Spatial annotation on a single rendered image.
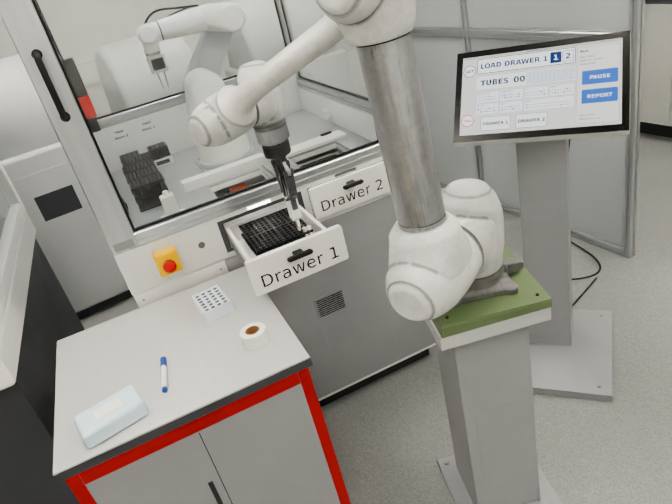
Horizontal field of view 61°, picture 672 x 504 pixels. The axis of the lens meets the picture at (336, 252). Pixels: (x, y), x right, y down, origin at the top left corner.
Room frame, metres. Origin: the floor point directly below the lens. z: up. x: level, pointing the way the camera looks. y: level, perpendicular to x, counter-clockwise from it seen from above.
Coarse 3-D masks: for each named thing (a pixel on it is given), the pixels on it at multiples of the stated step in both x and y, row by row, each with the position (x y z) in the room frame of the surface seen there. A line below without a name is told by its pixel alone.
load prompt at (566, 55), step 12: (564, 48) 1.77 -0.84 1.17; (480, 60) 1.89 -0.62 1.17; (492, 60) 1.87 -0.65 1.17; (504, 60) 1.85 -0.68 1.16; (516, 60) 1.83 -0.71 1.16; (528, 60) 1.81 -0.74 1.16; (540, 60) 1.79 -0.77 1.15; (552, 60) 1.77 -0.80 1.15; (564, 60) 1.75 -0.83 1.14; (480, 72) 1.87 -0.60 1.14; (492, 72) 1.85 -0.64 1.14
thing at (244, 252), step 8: (280, 208) 1.76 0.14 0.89; (256, 216) 1.74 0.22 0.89; (304, 216) 1.68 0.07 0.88; (312, 216) 1.63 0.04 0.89; (232, 224) 1.72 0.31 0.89; (240, 224) 1.72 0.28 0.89; (312, 224) 1.61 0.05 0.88; (320, 224) 1.56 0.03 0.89; (232, 232) 1.71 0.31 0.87; (240, 232) 1.72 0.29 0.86; (312, 232) 1.64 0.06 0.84; (232, 240) 1.62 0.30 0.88; (240, 240) 1.71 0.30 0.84; (240, 248) 1.53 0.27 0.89; (248, 248) 1.64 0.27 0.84; (240, 256) 1.54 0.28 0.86; (248, 256) 1.47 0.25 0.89
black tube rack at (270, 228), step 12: (264, 216) 1.71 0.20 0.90; (276, 216) 1.68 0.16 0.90; (288, 216) 1.66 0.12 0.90; (240, 228) 1.66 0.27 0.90; (252, 228) 1.64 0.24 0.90; (264, 228) 1.62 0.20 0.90; (276, 228) 1.60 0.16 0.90; (288, 228) 1.57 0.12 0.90; (252, 240) 1.56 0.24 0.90; (264, 240) 1.53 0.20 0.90; (276, 240) 1.52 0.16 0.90; (264, 252) 1.51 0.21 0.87
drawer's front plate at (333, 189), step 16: (352, 176) 1.81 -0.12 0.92; (368, 176) 1.82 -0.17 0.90; (384, 176) 1.84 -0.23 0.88; (320, 192) 1.77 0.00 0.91; (336, 192) 1.79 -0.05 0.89; (352, 192) 1.80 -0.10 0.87; (368, 192) 1.82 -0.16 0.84; (384, 192) 1.84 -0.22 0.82; (320, 208) 1.77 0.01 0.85; (336, 208) 1.78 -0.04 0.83
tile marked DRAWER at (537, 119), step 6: (516, 114) 1.72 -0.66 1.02; (522, 114) 1.71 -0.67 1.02; (528, 114) 1.70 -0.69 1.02; (534, 114) 1.69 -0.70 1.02; (540, 114) 1.68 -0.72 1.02; (546, 114) 1.67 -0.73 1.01; (516, 120) 1.71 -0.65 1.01; (522, 120) 1.70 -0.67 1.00; (528, 120) 1.69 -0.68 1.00; (534, 120) 1.68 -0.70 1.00; (540, 120) 1.67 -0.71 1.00; (546, 120) 1.66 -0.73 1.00; (516, 126) 1.70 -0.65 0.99; (522, 126) 1.69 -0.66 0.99; (528, 126) 1.68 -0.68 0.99; (534, 126) 1.67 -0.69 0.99; (540, 126) 1.66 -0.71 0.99
